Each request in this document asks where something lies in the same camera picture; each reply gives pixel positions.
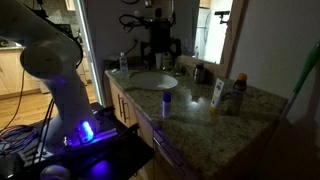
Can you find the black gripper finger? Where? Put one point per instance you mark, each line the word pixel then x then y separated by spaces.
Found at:
pixel 176 50
pixel 144 53

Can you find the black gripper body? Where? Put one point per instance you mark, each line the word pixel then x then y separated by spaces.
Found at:
pixel 161 36

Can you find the white bottle with blue cap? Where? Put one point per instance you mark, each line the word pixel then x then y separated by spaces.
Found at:
pixel 166 106

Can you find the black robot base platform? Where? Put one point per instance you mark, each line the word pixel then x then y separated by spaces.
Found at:
pixel 113 150

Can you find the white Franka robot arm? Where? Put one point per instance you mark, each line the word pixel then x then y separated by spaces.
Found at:
pixel 63 93

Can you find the soap dispenser bottle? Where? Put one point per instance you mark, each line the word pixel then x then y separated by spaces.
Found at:
pixel 166 63

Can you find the clear plastic water bottle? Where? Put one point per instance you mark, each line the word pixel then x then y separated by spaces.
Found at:
pixel 123 64

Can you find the small white tube yellow cap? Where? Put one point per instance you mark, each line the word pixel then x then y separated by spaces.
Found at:
pixel 217 95

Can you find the dark spray bottle orange cap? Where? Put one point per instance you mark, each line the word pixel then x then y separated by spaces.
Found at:
pixel 237 98

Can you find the white oval sink basin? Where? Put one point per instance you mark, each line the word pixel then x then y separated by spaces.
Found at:
pixel 153 81

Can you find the dark metal cup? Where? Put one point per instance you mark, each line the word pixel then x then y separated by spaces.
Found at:
pixel 199 74

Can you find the wooden vanity cabinet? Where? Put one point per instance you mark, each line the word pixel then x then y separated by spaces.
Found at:
pixel 115 96

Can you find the light wood kitchen cabinets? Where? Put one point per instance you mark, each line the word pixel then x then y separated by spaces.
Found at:
pixel 10 75

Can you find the grey round dome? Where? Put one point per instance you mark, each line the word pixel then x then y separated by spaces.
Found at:
pixel 55 172

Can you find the wood framed wall mirror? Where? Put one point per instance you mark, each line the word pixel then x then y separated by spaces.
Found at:
pixel 230 43

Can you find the white door frame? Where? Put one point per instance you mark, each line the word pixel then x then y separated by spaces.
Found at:
pixel 87 40

